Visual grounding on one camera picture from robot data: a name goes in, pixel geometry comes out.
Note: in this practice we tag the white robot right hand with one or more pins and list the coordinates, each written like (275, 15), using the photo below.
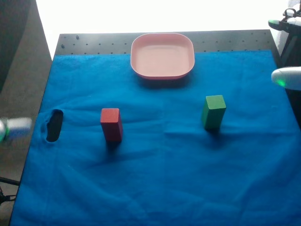
(289, 77)

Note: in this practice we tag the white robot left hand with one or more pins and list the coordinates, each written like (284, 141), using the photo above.
(16, 127)

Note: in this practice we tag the green rectangular block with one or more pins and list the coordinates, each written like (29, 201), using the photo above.
(212, 113)

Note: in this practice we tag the red rectangular block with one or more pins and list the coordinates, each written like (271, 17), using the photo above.
(110, 124)

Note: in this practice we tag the pink square plate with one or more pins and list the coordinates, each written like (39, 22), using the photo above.
(162, 58)

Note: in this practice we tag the black stand leg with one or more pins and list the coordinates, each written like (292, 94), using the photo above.
(9, 181)

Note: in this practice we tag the blue cloth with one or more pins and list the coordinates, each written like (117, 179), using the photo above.
(150, 169)

